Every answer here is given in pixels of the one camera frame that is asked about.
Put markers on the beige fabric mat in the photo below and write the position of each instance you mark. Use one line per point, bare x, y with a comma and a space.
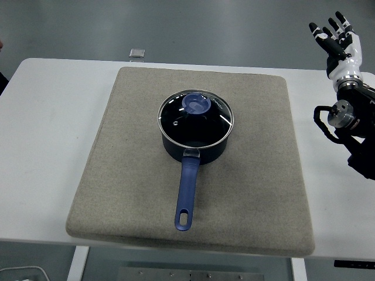
132, 175

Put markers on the grey metal plate with screws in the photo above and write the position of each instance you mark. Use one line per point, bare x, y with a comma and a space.
190, 275

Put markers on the glass pot lid blue knob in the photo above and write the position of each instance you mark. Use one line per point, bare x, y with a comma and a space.
187, 126

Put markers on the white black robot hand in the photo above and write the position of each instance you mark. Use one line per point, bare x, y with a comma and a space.
348, 63

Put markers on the black table control panel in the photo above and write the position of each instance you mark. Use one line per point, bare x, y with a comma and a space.
354, 263

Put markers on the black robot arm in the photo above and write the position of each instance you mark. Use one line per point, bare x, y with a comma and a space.
360, 140

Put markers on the small silver floor plate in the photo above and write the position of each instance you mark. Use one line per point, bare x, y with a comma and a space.
137, 53

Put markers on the white table leg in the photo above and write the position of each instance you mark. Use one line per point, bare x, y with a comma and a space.
299, 270
76, 263

